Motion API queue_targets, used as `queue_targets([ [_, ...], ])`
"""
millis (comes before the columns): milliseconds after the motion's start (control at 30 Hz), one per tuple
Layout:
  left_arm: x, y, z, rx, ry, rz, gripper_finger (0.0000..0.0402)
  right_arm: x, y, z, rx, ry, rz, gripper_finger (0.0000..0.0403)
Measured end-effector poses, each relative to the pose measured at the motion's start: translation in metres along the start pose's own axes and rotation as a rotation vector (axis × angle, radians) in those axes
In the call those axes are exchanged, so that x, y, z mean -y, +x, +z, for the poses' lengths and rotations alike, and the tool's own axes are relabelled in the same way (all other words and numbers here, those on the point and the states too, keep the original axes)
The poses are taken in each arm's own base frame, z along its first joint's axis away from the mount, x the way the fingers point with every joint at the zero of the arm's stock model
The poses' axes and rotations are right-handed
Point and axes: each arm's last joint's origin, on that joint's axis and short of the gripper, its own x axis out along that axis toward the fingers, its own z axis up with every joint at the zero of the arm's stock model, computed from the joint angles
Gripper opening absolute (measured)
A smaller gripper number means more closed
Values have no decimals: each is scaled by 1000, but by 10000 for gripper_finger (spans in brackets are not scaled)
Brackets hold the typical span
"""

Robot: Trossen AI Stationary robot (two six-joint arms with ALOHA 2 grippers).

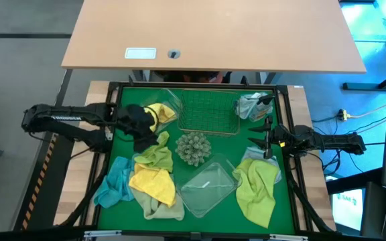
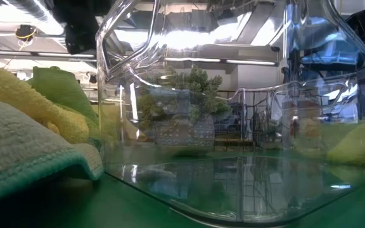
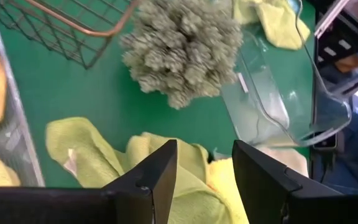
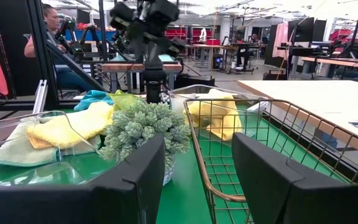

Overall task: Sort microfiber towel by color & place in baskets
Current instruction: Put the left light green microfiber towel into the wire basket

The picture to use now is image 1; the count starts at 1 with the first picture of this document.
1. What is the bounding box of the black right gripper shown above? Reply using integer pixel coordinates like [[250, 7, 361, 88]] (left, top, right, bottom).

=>
[[247, 115, 296, 160]]

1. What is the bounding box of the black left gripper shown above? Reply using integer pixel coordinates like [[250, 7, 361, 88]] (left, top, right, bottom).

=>
[[114, 104, 161, 153]]

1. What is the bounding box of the white teal-edged towel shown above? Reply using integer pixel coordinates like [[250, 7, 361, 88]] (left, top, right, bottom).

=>
[[241, 145, 283, 185]]

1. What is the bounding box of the yellow microfiber towel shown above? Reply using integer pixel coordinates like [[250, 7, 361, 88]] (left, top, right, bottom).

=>
[[145, 102, 178, 133], [128, 163, 178, 209]]

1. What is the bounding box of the small lime green microfiber towel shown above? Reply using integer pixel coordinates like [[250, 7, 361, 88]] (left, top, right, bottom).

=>
[[133, 131, 174, 173]]

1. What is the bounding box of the large lime green microfiber towel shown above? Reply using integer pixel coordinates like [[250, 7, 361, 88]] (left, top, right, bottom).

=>
[[232, 157, 281, 230]]

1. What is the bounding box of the light blue microfiber towel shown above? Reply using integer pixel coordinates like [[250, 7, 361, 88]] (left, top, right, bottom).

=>
[[93, 154, 137, 209]]

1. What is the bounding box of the pale green teal-edged towel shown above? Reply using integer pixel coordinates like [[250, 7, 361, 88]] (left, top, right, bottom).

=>
[[129, 187, 186, 222]]

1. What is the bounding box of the pale blue crumpled towel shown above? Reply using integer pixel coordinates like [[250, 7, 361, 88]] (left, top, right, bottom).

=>
[[235, 92, 274, 122]]

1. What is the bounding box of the spray bottle with orange label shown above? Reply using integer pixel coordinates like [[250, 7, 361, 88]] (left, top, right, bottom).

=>
[[249, 94, 276, 123]]

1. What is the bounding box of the green table mat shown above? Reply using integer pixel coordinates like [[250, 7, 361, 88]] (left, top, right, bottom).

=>
[[97, 86, 296, 235]]

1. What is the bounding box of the small clear plastic bin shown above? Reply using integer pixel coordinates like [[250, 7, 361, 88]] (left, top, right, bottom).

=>
[[141, 87, 183, 135]]

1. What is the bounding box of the artificial green succulent plant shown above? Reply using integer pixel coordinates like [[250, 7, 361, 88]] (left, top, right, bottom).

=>
[[175, 131, 212, 167]]

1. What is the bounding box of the large clear plastic bin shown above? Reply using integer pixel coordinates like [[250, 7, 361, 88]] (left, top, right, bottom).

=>
[[178, 153, 243, 219]]

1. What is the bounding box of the person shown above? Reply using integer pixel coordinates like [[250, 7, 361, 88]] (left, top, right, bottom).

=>
[[152, 70, 226, 84]]

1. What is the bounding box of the yellow power strip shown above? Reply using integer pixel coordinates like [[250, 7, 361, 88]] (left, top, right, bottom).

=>
[[337, 108, 352, 122]]

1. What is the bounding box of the light wooden desk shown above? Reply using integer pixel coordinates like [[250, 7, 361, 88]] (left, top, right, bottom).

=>
[[61, 0, 367, 74]]

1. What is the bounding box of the lit display screen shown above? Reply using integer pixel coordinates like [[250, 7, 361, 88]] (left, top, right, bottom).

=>
[[330, 187, 365, 232]]

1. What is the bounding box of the black side desk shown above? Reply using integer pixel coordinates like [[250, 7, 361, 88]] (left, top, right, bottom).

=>
[[360, 96, 386, 241]]

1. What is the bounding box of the copper wire basket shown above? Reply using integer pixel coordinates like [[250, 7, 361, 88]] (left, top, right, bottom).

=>
[[177, 88, 241, 138]]

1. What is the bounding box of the black aluminium table frame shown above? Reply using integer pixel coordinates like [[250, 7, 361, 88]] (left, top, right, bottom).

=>
[[78, 80, 335, 241]]

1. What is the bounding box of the black cable sleeve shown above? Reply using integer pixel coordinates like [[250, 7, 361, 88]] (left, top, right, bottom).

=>
[[60, 150, 111, 229], [285, 160, 335, 235]]

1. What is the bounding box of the beige power cable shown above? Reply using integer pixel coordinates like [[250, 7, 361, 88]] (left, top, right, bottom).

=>
[[348, 101, 386, 120]]

